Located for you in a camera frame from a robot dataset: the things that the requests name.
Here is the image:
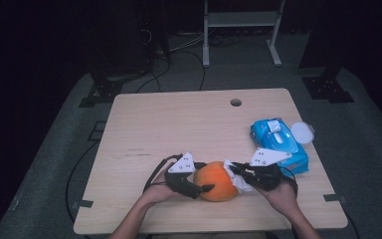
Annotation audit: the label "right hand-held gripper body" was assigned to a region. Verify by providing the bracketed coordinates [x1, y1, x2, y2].
[244, 147, 293, 192]

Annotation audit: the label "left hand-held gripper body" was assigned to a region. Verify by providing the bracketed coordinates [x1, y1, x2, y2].
[163, 151, 205, 200]

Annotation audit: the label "orange round fruit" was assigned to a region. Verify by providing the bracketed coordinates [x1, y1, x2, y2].
[192, 160, 240, 203]

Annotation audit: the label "white wet wipe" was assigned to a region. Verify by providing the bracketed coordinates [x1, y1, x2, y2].
[223, 158, 257, 194]

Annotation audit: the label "blue wet wipes pack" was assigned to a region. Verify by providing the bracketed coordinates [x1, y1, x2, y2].
[249, 117, 316, 176]

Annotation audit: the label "person's left hand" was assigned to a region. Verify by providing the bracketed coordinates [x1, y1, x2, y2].
[141, 172, 182, 205]

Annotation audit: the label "person's right hand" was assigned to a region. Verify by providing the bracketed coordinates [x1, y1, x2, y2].
[256, 180, 300, 219]

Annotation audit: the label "black tape strip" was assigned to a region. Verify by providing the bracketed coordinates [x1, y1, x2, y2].
[71, 199, 95, 209]

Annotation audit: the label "black stand base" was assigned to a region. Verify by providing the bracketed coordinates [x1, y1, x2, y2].
[301, 66, 356, 104]
[78, 66, 147, 109]

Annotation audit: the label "white metal stand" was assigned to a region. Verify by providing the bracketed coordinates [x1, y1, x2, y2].
[202, 0, 287, 69]

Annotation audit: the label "left hand-held gripper black cable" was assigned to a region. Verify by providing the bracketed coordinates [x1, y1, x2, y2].
[142, 153, 184, 194]

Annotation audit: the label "hand-held gripper black cable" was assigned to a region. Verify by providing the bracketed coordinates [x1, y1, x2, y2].
[142, 153, 184, 194]
[278, 166, 299, 197]

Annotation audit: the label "right hand-held gripper black cable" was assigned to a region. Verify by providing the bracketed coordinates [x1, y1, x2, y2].
[278, 166, 299, 197]

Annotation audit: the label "long black floor cable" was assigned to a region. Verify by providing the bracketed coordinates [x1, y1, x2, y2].
[65, 140, 98, 224]

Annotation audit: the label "white floor cables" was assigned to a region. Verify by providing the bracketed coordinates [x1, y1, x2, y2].
[168, 33, 207, 54]

